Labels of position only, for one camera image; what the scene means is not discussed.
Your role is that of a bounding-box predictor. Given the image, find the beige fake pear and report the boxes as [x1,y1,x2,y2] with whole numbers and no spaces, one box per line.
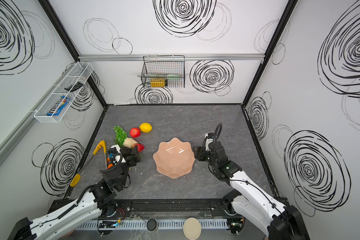
[123,138,138,149]

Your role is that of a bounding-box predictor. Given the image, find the cream round lid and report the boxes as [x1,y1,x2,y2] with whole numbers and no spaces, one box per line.
[183,218,202,240]

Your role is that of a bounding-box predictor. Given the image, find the pink scalloped fruit bowl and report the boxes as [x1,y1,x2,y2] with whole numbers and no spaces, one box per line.
[153,138,195,179]

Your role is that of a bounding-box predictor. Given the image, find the green fake grapes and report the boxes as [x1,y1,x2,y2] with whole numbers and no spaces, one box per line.
[114,126,128,147]

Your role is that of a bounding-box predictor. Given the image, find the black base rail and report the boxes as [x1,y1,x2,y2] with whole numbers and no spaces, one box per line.
[47,197,290,217]

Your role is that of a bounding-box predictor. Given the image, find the black round cap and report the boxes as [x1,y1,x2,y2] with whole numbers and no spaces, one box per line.
[147,219,157,231]

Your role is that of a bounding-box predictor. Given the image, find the blue candy packet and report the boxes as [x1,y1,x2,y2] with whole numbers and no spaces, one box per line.
[47,96,71,116]

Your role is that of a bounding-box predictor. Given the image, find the white cable duct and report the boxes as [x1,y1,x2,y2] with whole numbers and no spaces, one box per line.
[76,219,229,231]

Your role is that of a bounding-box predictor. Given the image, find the yellow sponge in basket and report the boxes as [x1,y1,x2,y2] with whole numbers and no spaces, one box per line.
[150,78,167,88]

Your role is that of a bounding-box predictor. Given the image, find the black remote control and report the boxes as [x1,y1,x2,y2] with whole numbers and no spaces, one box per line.
[65,82,84,93]

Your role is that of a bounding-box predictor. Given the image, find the red fake strawberry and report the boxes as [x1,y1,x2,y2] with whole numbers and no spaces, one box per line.
[133,144,145,153]

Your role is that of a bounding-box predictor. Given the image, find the yellow kitchen tongs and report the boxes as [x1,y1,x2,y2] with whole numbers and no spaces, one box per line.
[70,140,107,188]

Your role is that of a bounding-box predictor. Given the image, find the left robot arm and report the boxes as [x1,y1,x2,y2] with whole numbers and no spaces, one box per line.
[8,145,141,240]

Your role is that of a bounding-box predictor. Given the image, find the red fake apple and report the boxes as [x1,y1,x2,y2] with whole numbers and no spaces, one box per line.
[130,128,141,138]

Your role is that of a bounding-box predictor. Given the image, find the yellow fake lemon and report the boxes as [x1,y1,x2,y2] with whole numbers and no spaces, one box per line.
[139,123,153,133]

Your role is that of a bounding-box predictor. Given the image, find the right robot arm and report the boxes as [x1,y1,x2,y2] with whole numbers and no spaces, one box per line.
[193,133,310,240]

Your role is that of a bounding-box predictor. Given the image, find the black wire wall basket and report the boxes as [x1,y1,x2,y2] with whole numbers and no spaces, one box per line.
[138,55,186,88]

